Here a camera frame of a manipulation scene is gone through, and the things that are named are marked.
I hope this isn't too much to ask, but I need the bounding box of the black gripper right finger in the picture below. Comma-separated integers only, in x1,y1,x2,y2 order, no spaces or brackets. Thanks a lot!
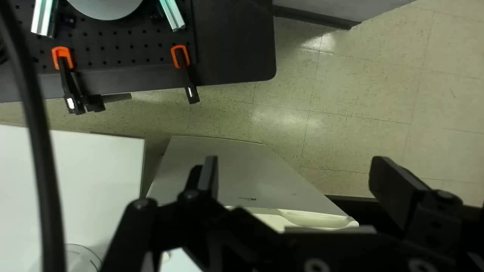
369,156,466,244

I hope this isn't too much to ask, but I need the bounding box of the orange black bar clamp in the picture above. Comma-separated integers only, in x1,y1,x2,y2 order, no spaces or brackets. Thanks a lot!
50,46,133,117
168,44,203,106

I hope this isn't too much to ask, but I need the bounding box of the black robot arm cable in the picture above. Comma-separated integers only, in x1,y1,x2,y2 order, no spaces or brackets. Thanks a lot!
0,0,68,272

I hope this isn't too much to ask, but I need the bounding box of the white mini fridge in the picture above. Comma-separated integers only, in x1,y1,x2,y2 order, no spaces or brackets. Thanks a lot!
145,135,360,235

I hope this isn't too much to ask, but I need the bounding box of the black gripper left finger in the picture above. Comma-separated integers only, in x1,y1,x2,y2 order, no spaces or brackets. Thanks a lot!
186,155,221,205

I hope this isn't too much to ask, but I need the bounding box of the black perforated base board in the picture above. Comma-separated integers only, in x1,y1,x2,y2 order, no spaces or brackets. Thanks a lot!
0,0,277,103

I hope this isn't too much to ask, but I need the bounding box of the silver aluminium bar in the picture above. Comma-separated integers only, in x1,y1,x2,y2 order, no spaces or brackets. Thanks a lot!
29,0,58,40
157,0,188,34

